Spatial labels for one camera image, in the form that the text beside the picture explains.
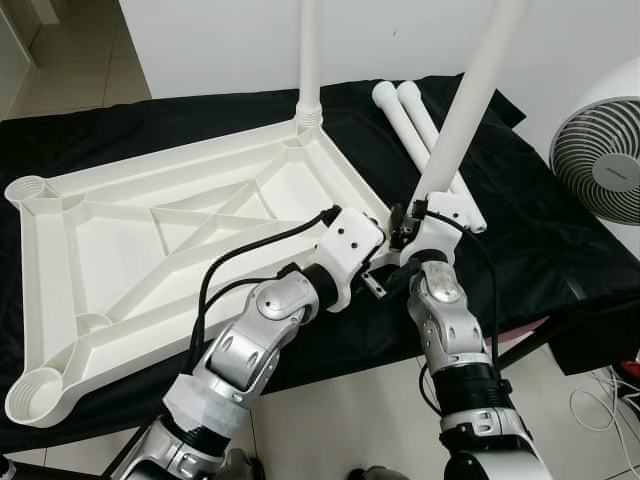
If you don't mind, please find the white plastic table leg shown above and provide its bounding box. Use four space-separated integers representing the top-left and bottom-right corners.
298 0 326 126
413 0 529 206
371 82 471 226
396 80 489 234

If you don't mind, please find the white plastic table top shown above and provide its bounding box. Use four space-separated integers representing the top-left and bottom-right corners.
3 105 416 429

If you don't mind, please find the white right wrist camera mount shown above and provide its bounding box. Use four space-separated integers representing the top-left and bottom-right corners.
400 192 473 266

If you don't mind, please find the grey left robot foot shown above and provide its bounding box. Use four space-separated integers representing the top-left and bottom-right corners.
215 448 266 480

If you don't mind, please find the grey robot foot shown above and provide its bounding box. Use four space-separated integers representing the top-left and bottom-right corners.
350 465 401 480
215 448 266 480

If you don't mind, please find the black tablecloth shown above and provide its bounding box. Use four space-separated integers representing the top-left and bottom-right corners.
0 72 640 456

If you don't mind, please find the white floor cable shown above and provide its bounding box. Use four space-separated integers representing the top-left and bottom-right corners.
570 370 640 476

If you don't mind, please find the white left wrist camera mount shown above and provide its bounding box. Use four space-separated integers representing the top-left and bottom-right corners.
315 207 386 313

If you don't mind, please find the white round fan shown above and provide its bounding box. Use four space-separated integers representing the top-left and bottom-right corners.
548 60 640 226

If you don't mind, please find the pink cloth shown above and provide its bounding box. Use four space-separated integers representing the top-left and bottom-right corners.
497 318 553 351

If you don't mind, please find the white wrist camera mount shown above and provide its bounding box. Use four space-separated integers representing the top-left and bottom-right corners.
315 207 386 313
400 192 473 266

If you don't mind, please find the grey right robot foot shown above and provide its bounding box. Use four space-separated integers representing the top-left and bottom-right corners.
350 465 401 480

